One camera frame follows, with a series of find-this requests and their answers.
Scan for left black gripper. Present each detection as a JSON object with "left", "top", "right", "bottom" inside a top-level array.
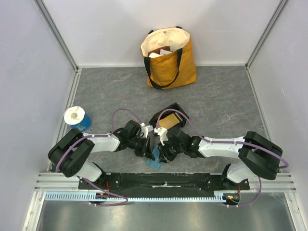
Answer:
[{"left": 128, "top": 135, "right": 154, "bottom": 160}]

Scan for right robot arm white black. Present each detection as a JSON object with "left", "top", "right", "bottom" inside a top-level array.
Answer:
[{"left": 157, "top": 129, "right": 282, "bottom": 190}]

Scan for orange tote bag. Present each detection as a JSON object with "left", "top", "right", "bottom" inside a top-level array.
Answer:
[{"left": 141, "top": 26, "right": 197, "bottom": 90}]

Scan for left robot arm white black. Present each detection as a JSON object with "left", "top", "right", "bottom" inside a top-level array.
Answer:
[{"left": 48, "top": 124, "right": 155, "bottom": 189}]

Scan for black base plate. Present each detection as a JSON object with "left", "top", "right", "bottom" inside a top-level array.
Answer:
[{"left": 78, "top": 172, "right": 250, "bottom": 196}]

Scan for blue slotted cable duct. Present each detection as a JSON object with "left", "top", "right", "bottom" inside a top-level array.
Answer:
[{"left": 45, "top": 191, "right": 227, "bottom": 203}]

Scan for white toilet paper roll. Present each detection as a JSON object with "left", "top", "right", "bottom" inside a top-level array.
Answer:
[{"left": 64, "top": 106, "right": 85, "bottom": 125}]

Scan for black plastic tray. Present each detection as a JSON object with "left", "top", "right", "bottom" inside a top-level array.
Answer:
[{"left": 149, "top": 103, "right": 189, "bottom": 136}]

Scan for teal leather card holder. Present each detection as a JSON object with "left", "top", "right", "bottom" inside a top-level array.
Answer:
[{"left": 147, "top": 146, "right": 162, "bottom": 170}]

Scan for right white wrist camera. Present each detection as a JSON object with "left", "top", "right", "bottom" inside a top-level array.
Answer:
[{"left": 154, "top": 127, "right": 168, "bottom": 146}]

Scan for blue patterned cup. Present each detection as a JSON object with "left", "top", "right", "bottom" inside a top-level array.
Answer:
[{"left": 70, "top": 114, "right": 91, "bottom": 132}]

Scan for white items in bag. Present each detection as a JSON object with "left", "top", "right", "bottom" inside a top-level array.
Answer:
[{"left": 148, "top": 49, "right": 172, "bottom": 58}]

